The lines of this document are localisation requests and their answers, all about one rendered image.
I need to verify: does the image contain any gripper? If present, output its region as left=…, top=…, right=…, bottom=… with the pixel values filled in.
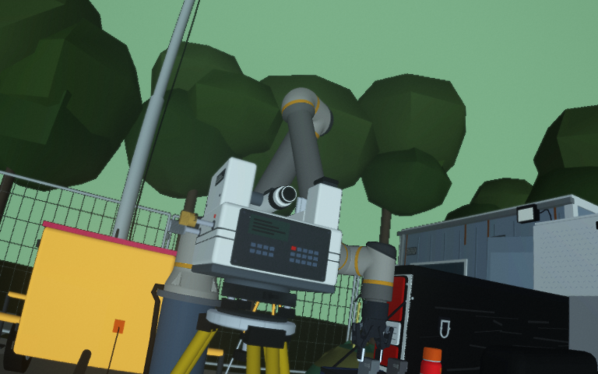
left=352, top=301, right=396, bottom=364

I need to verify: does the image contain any dark green case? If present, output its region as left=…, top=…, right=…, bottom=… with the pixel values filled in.
left=305, top=342, right=375, bottom=374

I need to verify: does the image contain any white total station body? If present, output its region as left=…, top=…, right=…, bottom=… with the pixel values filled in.
left=191, top=157, right=345, bottom=295

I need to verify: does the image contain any yellow tripod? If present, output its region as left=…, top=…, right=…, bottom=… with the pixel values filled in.
left=170, top=307, right=299, bottom=374

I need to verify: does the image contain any black truck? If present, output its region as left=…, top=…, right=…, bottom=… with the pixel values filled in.
left=379, top=263, right=598, bottom=374

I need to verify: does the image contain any grey container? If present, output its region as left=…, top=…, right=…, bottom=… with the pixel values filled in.
left=396, top=193, right=598, bottom=300

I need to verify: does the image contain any black tribrach base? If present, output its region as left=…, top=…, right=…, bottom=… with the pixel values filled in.
left=218, top=277, right=298, bottom=310

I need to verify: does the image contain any white telescope with black lens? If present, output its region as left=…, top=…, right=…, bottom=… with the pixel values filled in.
left=251, top=185, right=299, bottom=211

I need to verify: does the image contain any dark green bush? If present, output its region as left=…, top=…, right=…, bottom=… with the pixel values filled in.
left=443, top=177, right=534, bottom=221

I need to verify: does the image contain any black work lamp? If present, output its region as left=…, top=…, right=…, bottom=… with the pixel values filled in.
left=515, top=203, right=541, bottom=224

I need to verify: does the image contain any dark green tree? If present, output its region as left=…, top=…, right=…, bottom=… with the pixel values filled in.
left=357, top=73, right=467, bottom=245
left=242, top=74, right=380, bottom=190
left=125, top=41, right=283, bottom=225
left=0, top=0, right=144, bottom=221
left=526, top=104, right=598, bottom=205

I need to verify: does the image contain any yellow box with pink top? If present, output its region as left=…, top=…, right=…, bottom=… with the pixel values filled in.
left=12, top=221, right=179, bottom=374

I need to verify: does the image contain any grey pole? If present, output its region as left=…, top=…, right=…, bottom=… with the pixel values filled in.
left=111, top=0, right=197, bottom=240

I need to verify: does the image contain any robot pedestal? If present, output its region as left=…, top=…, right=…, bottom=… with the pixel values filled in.
left=148, top=288, right=221, bottom=374

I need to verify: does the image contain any wire mesh fence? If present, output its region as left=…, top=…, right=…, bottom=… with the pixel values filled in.
left=0, top=170, right=364, bottom=370

